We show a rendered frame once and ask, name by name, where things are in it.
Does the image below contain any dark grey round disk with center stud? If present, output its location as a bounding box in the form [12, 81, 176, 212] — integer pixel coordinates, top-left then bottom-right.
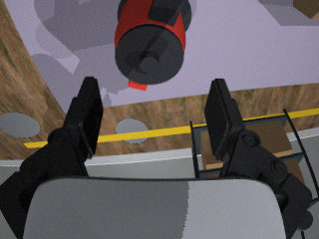
[118, 0, 191, 33]

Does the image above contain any red kettle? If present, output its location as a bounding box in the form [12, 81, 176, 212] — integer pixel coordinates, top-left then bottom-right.
[115, 0, 185, 91]

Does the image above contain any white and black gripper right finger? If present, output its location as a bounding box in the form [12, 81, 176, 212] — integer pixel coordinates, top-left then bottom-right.
[204, 79, 312, 239]

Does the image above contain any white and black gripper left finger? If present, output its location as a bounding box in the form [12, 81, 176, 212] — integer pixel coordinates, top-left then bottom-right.
[0, 77, 104, 239]

